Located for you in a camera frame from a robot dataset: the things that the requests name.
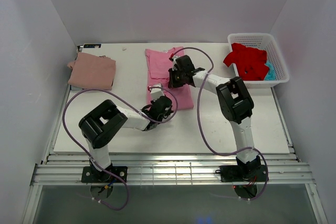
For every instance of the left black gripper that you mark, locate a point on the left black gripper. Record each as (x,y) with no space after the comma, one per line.
(168,112)

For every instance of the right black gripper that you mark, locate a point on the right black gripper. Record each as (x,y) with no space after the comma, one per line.
(172,83)

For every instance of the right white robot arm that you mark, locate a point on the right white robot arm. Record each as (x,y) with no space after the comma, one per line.
(236,106)

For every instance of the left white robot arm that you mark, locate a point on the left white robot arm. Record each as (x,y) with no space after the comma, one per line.
(101,125)

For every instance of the red t shirt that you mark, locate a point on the red t shirt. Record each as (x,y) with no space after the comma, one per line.
(250,62)

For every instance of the folded dusty pink t shirt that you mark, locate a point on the folded dusty pink t shirt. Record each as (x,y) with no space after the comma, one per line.
(92,72)

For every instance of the teal t shirt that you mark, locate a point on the teal t shirt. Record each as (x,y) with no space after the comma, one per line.
(271,75)

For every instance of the white plastic mesh basket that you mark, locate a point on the white plastic mesh basket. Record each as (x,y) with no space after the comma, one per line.
(263,41)

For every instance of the blue label sticker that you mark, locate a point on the blue label sticker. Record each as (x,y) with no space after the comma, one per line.
(91,46)

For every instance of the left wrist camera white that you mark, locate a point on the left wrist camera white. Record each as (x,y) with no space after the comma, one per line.
(154,92)

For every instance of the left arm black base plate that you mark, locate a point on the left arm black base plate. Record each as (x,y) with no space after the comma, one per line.
(91,175)

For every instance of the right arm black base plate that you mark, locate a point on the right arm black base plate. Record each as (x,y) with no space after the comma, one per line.
(252,171)

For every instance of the aluminium rail frame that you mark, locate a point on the aluminium rail frame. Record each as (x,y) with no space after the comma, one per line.
(172,188)

